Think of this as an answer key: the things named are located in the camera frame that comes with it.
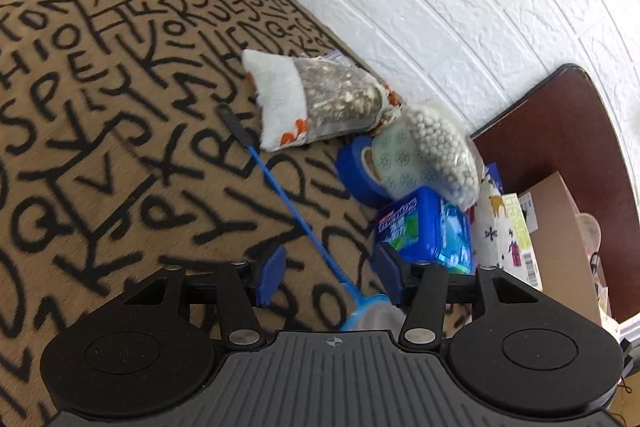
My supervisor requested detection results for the blue mentos gum box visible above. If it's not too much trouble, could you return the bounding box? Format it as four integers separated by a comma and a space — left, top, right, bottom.
374, 186, 473, 274

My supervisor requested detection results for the blue tape roll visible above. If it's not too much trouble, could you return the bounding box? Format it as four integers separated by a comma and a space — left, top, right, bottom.
335, 135, 392, 209

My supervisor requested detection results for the patterned green cup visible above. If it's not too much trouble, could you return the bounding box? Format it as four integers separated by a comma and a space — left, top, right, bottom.
371, 119, 436, 200

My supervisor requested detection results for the white christmas pattern pouch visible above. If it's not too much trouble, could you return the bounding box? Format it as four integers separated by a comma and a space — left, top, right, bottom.
469, 173, 526, 280

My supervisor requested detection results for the bag of white beads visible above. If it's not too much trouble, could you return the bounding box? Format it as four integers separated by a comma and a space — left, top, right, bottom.
401, 102, 484, 211

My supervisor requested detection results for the blue and yellow box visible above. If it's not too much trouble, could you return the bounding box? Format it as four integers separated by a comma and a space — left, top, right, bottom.
486, 162, 542, 291

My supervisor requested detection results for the white bag of seeds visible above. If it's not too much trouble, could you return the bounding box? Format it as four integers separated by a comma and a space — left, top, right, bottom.
241, 49, 400, 152

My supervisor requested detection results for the brown cardboard box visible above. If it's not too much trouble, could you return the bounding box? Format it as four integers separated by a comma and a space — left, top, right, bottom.
520, 172, 611, 326

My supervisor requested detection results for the dark brown wooden headboard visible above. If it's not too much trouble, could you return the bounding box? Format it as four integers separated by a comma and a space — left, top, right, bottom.
472, 64, 639, 321

